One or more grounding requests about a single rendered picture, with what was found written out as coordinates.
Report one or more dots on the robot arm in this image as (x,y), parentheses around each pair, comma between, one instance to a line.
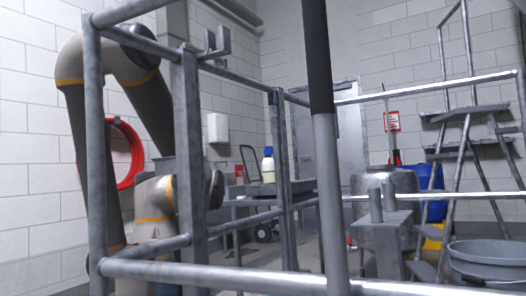
(148,102)

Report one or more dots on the grey metal work table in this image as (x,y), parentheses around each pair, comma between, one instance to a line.
(263,190)

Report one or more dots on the blue gate hinge clip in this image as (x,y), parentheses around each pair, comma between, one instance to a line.
(273,97)

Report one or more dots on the grey rolling platform railing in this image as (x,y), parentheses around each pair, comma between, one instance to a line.
(189,164)

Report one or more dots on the steel fermenter tank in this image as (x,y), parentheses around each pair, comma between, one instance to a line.
(365,180)

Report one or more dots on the white bottle with blue cap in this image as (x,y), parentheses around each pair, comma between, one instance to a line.
(268,168)

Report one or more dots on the black hand truck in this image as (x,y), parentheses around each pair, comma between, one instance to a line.
(263,232)

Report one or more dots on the grey steel door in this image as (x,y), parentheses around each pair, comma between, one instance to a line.
(349,135)

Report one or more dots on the grey pole with red base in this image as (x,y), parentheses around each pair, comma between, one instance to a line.
(388,123)

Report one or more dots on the grey stand with two pegs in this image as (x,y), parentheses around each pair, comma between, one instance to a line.
(386,242)

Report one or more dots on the blue plastic drum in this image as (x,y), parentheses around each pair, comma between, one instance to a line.
(431,176)

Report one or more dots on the yellow box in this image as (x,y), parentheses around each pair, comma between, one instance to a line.
(433,242)

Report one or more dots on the grey step ladder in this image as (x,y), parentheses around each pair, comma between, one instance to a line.
(464,111)

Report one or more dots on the grey round tub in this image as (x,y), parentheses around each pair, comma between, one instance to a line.
(489,254)

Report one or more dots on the small red wall sign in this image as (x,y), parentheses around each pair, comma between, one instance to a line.
(238,174)

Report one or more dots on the white wall dispenser box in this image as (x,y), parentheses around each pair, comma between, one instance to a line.
(217,128)

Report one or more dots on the grey post with black grip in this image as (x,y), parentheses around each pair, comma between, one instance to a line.
(328,164)

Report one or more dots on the grey wrench rack bracket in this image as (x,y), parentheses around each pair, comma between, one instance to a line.
(217,47)

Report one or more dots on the red and white wall sign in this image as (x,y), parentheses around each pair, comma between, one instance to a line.
(392,121)

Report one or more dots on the grey ceiling duct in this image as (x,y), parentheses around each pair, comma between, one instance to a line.
(236,10)

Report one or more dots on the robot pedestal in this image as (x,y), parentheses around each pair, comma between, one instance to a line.
(168,289)

